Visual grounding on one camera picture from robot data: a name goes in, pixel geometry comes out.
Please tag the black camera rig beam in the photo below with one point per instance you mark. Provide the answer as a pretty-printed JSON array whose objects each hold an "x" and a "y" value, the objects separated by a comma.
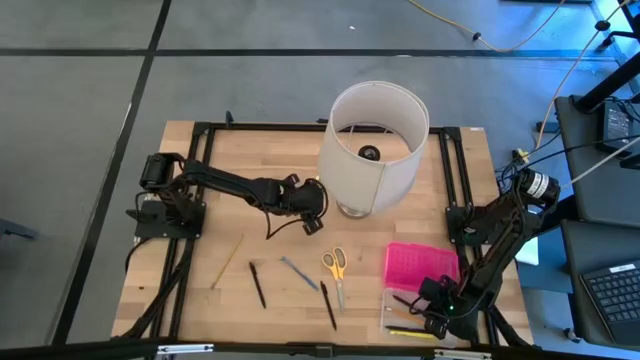
[{"x": 280, "y": 349}]

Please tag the clear plastic supply box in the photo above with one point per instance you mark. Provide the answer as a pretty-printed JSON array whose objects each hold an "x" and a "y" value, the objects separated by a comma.
[{"x": 387, "y": 320}]

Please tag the blue pen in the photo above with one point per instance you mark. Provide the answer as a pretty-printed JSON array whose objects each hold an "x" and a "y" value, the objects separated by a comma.
[{"x": 300, "y": 274}]

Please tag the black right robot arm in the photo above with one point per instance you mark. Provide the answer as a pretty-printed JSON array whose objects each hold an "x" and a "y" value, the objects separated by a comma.
[{"x": 500, "y": 240}]

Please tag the black stand leg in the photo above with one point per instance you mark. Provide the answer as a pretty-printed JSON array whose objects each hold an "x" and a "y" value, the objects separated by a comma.
[{"x": 607, "y": 85}]

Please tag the silver beam bracket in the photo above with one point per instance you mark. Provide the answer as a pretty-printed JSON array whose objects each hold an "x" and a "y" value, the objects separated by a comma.
[
  {"x": 185, "y": 348},
  {"x": 462, "y": 355}
]

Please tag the black laptop keyboard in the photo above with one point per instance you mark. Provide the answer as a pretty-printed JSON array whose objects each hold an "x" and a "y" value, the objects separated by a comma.
[{"x": 615, "y": 300}]

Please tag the black power adapter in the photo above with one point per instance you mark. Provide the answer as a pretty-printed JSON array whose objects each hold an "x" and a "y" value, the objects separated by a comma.
[{"x": 616, "y": 125}]

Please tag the yellow pen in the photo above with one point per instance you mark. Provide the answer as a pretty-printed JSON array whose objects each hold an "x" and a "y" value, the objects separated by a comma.
[{"x": 412, "y": 334}]

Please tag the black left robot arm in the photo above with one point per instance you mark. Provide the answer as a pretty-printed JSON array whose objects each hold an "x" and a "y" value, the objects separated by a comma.
[{"x": 225, "y": 181}]

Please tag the pink perforated box lid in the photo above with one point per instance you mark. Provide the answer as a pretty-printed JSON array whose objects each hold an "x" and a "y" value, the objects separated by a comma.
[{"x": 415, "y": 265}]

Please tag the black aluminium table frame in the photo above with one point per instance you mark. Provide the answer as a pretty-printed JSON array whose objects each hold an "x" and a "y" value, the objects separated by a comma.
[{"x": 325, "y": 127}]

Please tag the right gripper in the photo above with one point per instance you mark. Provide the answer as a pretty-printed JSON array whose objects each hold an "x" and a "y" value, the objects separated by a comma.
[{"x": 452, "y": 312}]

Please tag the light wooden stick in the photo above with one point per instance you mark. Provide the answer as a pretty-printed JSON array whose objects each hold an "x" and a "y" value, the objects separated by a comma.
[{"x": 227, "y": 261}]

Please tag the grey chair foot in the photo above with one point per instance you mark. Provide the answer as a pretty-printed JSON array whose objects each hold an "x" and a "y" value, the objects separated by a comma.
[{"x": 17, "y": 230}]

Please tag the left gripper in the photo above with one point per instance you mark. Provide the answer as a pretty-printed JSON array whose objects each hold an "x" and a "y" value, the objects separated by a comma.
[{"x": 307, "y": 200}]

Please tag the white paper sheet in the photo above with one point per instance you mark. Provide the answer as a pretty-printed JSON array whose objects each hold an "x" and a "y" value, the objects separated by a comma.
[{"x": 530, "y": 254}]

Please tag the white shade silver table lamp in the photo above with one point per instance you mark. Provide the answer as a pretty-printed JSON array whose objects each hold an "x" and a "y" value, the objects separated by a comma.
[{"x": 360, "y": 185}]

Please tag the dark grey side table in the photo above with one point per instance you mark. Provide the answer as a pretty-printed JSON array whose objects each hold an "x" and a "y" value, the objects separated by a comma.
[
  {"x": 575, "y": 250},
  {"x": 590, "y": 150}
]

